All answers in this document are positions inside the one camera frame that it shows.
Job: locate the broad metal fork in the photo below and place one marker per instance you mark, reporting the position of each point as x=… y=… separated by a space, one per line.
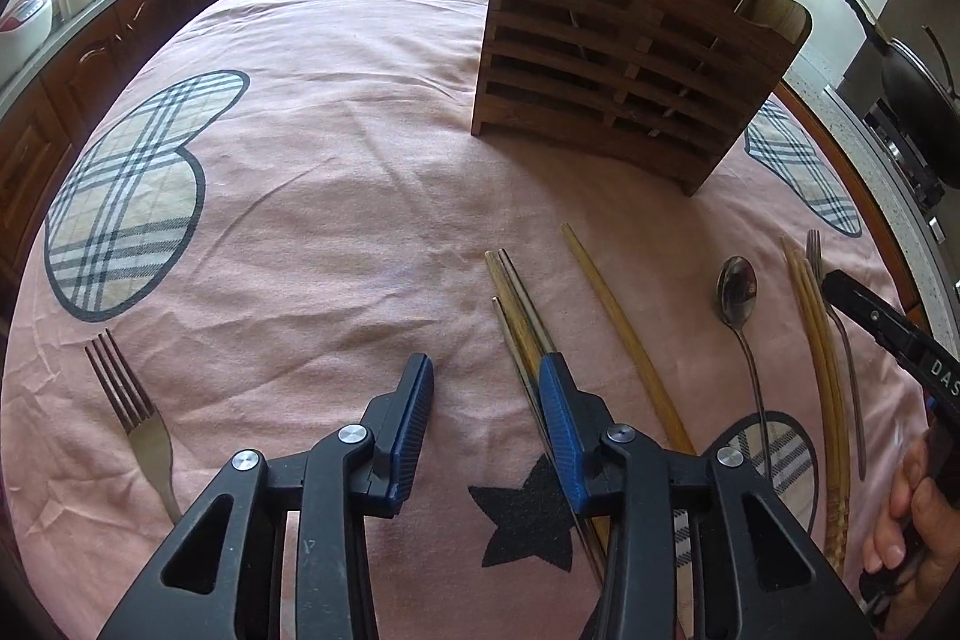
x=142 y=430

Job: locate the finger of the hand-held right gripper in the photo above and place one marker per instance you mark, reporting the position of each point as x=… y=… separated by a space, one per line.
x=859 y=306

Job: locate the black wok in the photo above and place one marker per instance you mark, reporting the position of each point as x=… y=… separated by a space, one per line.
x=915 y=85

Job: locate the white and red rice cooker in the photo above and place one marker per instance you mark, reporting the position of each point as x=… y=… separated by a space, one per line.
x=26 y=25

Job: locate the person's right hand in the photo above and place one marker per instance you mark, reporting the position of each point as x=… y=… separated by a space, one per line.
x=922 y=535

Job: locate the gas stove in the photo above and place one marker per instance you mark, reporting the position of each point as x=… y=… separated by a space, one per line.
x=911 y=168

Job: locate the curved bamboo chopstick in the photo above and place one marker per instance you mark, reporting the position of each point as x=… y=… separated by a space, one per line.
x=801 y=302
x=812 y=310
x=834 y=370

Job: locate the slim metal fork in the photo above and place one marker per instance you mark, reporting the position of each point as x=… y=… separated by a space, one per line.
x=814 y=250

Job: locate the metal spoon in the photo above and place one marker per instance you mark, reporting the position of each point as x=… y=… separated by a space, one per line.
x=737 y=291

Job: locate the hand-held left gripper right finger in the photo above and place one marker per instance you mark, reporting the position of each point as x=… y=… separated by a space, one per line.
x=559 y=430

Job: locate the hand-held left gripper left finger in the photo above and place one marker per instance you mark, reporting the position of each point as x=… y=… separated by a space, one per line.
x=409 y=430

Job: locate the wooden slatted utensil holder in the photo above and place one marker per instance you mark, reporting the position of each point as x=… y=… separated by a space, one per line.
x=600 y=85

